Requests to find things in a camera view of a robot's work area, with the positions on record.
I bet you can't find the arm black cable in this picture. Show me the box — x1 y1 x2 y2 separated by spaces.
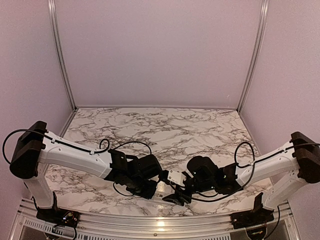
187 141 320 203
2 128 156 198

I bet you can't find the aluminium corner post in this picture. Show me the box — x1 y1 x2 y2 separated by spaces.
236 0 270 115
47 0 77 112

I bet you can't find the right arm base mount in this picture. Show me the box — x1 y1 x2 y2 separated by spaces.
230 192 274 229

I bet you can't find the left aluminium corner post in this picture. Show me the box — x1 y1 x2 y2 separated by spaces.
47 0 77 112

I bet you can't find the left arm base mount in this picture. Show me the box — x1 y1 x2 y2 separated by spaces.
33 192 80 228

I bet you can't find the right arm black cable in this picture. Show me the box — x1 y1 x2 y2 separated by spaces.
187 141 320 203

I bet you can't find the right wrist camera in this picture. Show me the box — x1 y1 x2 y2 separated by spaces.
160 170 191 188

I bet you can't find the white remote control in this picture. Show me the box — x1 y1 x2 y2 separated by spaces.
152 190 173 201

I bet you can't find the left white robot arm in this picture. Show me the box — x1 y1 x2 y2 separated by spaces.
9 121 163 223

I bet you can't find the front aluminium rail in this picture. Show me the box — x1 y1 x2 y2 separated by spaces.
8 199 301 240

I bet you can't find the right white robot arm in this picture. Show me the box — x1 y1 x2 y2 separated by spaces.
163 131 320 224

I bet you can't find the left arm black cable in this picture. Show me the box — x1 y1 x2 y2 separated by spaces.
2 128 156 198

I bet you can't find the right aluminium corner post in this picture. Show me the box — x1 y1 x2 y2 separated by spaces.
236 0 270 115

